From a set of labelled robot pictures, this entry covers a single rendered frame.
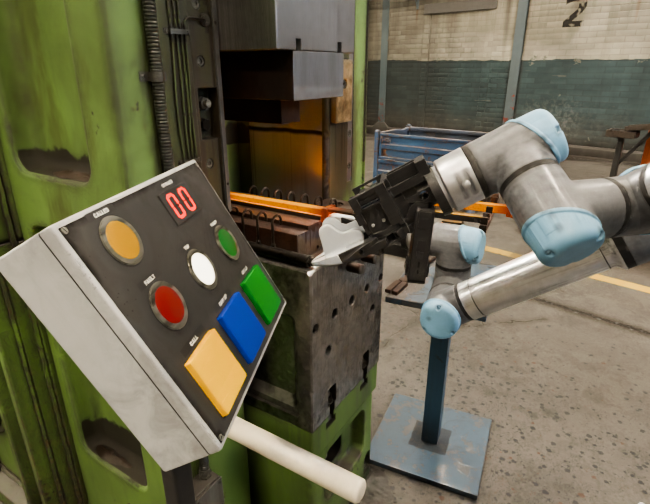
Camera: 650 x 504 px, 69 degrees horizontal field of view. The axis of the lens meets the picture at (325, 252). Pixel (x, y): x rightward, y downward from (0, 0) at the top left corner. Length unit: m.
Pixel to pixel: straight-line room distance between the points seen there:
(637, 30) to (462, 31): 2.72
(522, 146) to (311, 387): 0.78
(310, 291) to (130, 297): 0.60
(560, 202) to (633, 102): 7.98
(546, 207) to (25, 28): 1.03
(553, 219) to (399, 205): 0.19
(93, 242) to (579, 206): 0.51
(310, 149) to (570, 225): 0.98
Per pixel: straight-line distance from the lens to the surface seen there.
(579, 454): 2.12
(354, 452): 1.68
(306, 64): 1.04
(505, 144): 0.63
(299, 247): 1.08
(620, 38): 8.61
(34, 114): 1.23
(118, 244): 0.53
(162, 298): 0.54
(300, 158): 1.45
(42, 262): 0.51
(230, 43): 1.04
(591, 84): 8.67
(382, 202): 0.62
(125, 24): 0.91
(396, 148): 5.13
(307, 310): 1.08
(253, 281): 0.72
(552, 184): 0.59
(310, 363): 1.15
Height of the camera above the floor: 1.33
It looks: 21 degrees down
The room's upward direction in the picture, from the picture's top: straight up
